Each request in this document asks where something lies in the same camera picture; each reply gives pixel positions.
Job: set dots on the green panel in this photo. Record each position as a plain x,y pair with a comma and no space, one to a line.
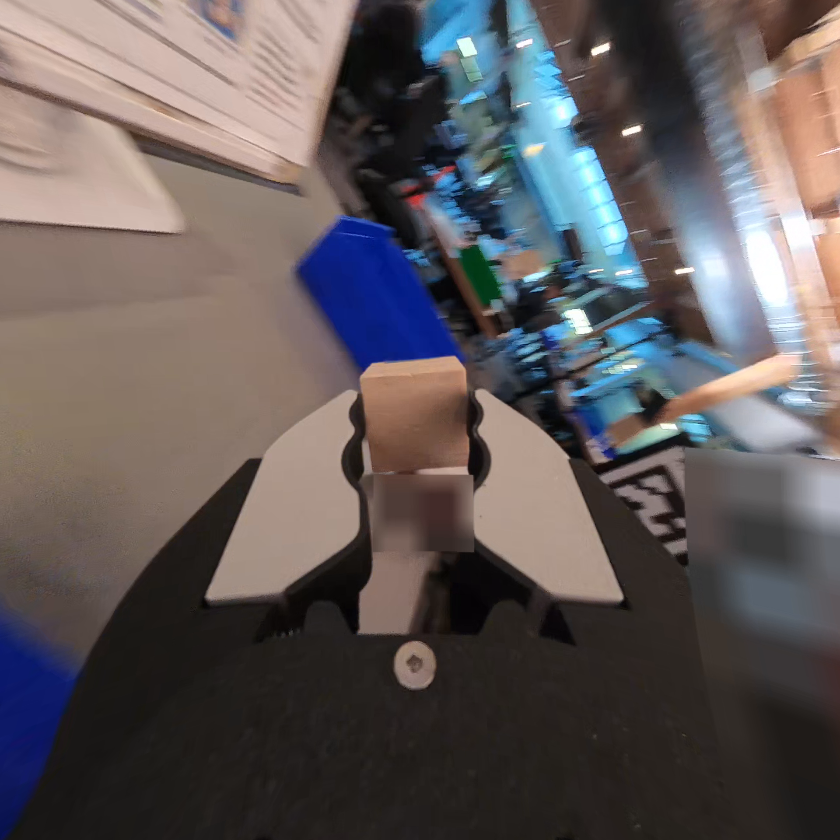
479,275

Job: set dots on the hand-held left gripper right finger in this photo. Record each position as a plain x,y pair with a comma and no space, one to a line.
544,518

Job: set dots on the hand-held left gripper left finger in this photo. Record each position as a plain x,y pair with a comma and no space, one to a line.
289,518

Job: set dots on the grey desk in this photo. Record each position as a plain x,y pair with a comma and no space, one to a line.
131,361

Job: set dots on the printed instruction sheet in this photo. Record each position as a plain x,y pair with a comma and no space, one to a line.
197,52

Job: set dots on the blue plastic bin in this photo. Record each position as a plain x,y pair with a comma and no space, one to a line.
367,295
26,709

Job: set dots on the wooden cube with blue stripe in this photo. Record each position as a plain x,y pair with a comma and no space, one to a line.
413,420

